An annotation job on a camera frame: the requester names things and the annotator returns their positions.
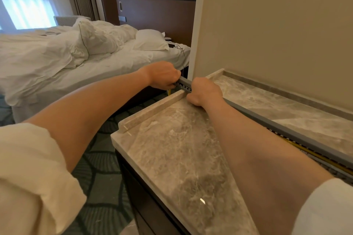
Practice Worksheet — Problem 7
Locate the grey armchair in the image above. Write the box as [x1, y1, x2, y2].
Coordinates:
[54, 16, 91, 27]

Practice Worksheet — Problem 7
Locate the person's right forearm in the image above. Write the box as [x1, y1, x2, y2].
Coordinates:
[203, 99, 335, 235]

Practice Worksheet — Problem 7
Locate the long grey metal rail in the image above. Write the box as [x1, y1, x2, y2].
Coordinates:
[174, 76, 353, 172]

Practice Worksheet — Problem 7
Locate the crumpled white duvet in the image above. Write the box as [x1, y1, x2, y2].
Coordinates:
[0, 17, 138, 106]

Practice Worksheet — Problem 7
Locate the black cable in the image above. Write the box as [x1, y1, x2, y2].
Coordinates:
[165, 40, 191, 70]

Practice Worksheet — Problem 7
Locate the white bed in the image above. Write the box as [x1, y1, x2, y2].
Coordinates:
[0, 27, 191, 124]

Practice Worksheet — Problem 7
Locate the brown wooden headboard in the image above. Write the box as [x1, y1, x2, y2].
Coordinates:
[100, 0, 197, 48]

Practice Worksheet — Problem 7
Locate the person's left forearm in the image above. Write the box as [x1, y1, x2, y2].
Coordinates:
[23, 70, 151, 173]

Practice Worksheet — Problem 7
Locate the white sleeve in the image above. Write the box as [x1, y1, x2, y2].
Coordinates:
[0, 123, 87, 235]
[291, 178, 353, 235]

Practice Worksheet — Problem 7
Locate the marble-topped dark cabinet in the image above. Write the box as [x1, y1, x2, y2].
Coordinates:
[111, 68, 353, 235]

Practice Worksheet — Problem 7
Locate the person's right hand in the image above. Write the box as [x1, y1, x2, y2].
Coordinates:
[187, 77, 224, 107]

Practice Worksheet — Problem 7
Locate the white right sleeve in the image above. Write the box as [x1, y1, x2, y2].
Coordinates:
[291, 178, 353, 235]

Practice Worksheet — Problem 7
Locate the patterned green carpet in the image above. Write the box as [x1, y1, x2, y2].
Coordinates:
[0, 89, 169, 235]

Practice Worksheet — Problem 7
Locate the person's left hand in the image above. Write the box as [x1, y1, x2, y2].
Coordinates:
[138, 61, 181, 90]

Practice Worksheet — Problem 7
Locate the white left sleeve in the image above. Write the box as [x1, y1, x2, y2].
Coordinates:
[0, 123, 87, 235]

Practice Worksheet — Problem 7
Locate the white pillow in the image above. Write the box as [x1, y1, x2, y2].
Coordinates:
[133, 29, 170, 51]

